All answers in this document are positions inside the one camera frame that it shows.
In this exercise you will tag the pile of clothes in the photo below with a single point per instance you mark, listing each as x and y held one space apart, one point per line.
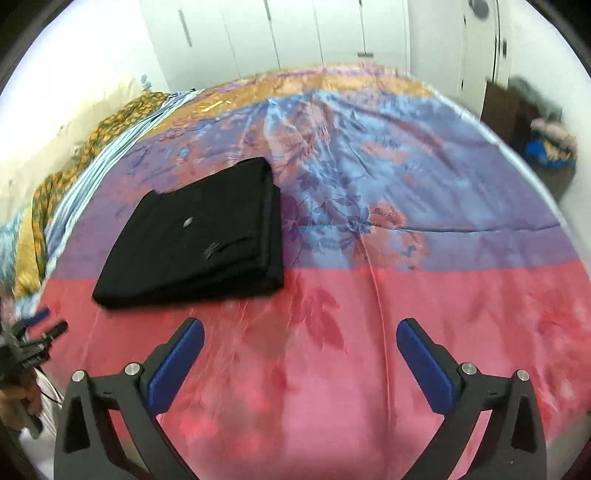
551 134

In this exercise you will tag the yellow patterned cloth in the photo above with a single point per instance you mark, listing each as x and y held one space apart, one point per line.
51 198

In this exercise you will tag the white wardrobe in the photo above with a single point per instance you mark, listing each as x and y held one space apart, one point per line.
286 37

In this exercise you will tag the person's white clothing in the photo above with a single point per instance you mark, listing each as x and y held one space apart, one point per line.
39 452

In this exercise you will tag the light blue striped sheet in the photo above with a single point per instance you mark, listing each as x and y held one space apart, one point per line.
97 170

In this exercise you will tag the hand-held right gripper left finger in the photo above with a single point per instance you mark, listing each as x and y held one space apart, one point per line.
178 364

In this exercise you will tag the floral pink blue bedspread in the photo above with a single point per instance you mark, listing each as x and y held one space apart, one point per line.
369 277

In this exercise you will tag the white door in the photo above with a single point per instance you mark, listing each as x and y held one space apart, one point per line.
457 50

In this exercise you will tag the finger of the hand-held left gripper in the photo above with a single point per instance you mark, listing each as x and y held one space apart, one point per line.
37 317
54 333

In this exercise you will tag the black pants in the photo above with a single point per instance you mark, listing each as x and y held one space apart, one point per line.
198 240

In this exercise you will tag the person's left hand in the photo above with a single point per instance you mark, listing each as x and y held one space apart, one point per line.
21 394

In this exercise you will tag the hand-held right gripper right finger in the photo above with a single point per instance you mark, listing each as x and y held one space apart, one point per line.
422 364

